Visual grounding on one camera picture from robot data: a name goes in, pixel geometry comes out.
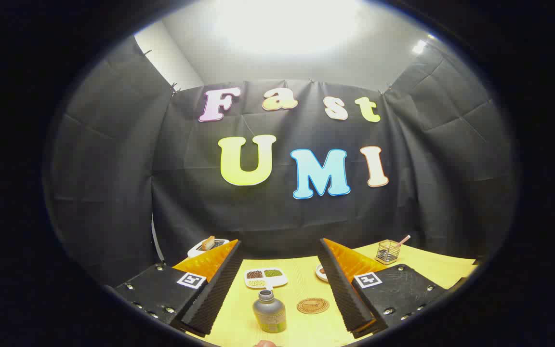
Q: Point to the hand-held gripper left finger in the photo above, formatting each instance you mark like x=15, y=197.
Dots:
x=215, y=299

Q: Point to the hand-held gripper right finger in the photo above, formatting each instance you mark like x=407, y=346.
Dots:
x=345, y=299

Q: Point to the round cork coaster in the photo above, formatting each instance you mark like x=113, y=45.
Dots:
x=312, y=305

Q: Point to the silver bottle with green label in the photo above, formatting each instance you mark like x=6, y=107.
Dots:
x=269, y=315

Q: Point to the yellow wooden table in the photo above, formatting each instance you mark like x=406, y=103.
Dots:
x=301, y=289

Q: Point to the white tray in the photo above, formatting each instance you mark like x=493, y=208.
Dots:
x=195, y=251

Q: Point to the white sectioned plate with beans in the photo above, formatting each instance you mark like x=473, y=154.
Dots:
x=265, y=278

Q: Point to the pink stick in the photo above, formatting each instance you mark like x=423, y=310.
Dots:
x=403, y=240

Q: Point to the black backdrop cloth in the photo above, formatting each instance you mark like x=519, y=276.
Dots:
x=113, y=193

